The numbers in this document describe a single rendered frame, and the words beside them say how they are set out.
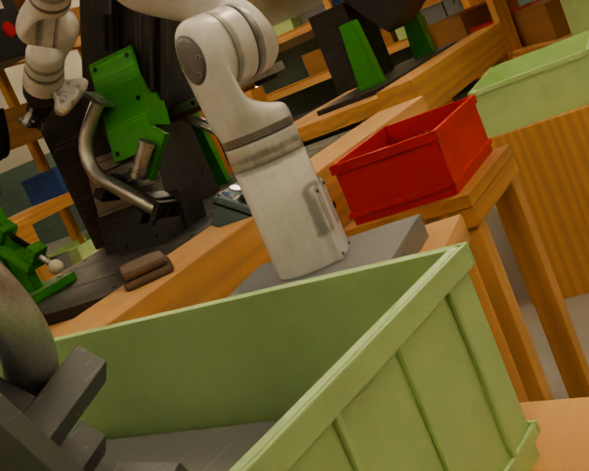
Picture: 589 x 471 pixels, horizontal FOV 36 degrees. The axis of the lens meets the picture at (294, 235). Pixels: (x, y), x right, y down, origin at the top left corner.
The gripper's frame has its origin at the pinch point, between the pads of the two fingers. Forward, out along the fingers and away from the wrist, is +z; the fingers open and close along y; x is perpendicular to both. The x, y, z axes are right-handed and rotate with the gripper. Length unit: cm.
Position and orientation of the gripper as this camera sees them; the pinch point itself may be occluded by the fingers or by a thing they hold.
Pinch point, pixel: (39, 121)
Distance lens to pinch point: 193.3
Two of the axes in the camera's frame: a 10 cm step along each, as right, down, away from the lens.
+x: 8.6, 5.1, 0.3
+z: -2.8, 4.2, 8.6
